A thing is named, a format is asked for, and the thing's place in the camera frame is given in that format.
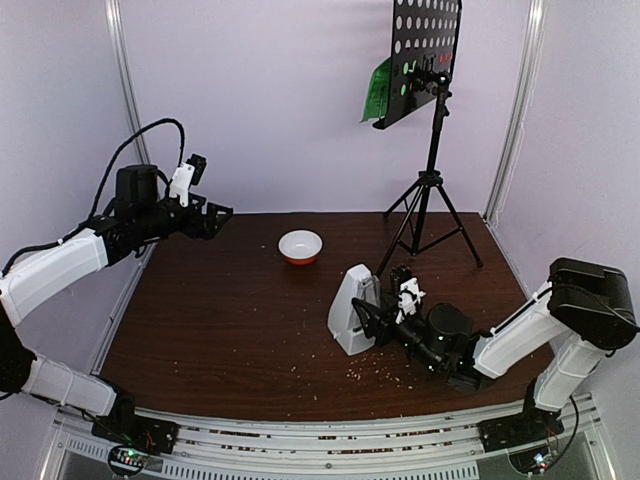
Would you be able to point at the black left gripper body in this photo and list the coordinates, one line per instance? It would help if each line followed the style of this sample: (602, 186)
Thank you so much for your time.
(191, 227)

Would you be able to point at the right round circuit board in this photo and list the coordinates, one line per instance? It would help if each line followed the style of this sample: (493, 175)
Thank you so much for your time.
(535, 460)

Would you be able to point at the white metronome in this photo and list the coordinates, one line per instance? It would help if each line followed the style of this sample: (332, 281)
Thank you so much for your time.
(343, 322)

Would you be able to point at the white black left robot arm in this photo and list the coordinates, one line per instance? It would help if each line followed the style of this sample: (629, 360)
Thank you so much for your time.
(147, 207)

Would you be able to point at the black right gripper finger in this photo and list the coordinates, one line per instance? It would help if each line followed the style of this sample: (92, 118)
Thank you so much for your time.
(371, 318)
(370, 290)

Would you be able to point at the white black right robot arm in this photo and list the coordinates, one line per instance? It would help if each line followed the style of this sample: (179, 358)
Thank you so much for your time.
(588, 304)

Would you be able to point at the left round circuit board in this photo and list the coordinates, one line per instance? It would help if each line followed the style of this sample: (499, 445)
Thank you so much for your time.
(126, 461)

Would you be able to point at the left aluminium frame post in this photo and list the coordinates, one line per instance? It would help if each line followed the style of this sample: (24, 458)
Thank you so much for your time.
(117, 37)

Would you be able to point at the round circuit board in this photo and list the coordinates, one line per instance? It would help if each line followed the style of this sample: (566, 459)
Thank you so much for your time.
(535, 460)
(126, 461)

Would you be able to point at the green sheet booklet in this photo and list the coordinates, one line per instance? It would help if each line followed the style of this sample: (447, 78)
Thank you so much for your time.
(377, 98)

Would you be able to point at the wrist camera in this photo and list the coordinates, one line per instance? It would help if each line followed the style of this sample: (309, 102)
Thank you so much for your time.
(405, 288)
(187, 174)

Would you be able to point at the black music stand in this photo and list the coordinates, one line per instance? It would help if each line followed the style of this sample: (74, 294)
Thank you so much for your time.
(423, 54)

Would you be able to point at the aluminium frame post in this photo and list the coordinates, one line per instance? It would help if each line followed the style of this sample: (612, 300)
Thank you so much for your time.
(117, 37)
(525, 85)

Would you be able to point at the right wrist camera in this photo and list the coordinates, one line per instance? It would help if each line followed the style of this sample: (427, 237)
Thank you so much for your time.
(405, 288)

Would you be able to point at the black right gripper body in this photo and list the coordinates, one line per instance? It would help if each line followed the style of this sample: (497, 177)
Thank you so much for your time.
(382, 326)

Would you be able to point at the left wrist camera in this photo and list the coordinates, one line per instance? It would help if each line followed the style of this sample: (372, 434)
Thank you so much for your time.
(187, 174)

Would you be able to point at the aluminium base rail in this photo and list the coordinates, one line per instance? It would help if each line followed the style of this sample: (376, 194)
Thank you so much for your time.
(438, 446)

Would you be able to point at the right aluminium frame post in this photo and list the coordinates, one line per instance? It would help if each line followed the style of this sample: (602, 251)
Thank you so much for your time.
(525, 85)

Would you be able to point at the white orange bowl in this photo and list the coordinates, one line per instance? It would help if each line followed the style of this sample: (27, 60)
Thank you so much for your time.
(300, 247)

